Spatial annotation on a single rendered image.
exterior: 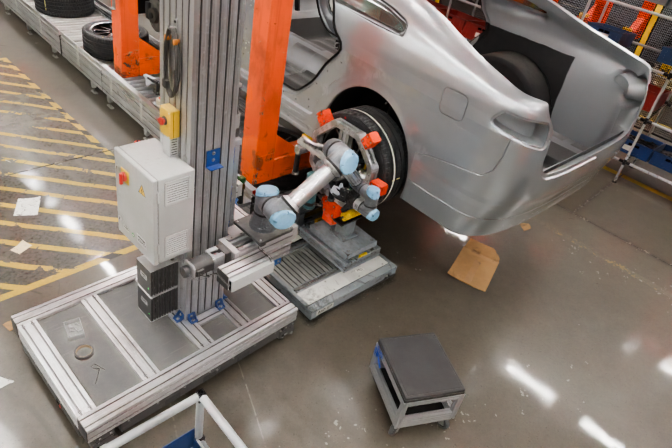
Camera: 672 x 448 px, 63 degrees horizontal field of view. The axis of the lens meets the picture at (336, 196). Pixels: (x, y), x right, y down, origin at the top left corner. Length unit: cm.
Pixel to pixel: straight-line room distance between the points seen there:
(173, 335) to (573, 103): 336
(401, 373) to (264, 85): 183
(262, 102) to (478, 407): 221
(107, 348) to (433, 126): 211
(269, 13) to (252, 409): 217
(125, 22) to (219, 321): 282
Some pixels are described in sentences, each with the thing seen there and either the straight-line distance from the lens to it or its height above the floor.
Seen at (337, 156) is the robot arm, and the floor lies 127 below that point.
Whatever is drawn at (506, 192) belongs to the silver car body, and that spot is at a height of 112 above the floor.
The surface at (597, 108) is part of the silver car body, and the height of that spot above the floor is 121.
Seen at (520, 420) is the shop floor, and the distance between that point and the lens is 351.
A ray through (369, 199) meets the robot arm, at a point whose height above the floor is 95.
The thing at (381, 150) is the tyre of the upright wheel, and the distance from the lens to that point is 329.
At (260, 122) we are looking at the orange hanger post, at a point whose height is 100.
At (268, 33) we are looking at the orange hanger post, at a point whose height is 157.
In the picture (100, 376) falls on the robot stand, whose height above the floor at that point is 21.
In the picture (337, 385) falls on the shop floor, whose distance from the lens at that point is 326.
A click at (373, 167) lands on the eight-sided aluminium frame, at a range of 327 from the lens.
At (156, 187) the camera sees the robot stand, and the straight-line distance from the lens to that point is 244.
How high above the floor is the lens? 255
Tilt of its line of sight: 33 degrees down
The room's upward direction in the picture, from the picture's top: 12 degrees clockwise
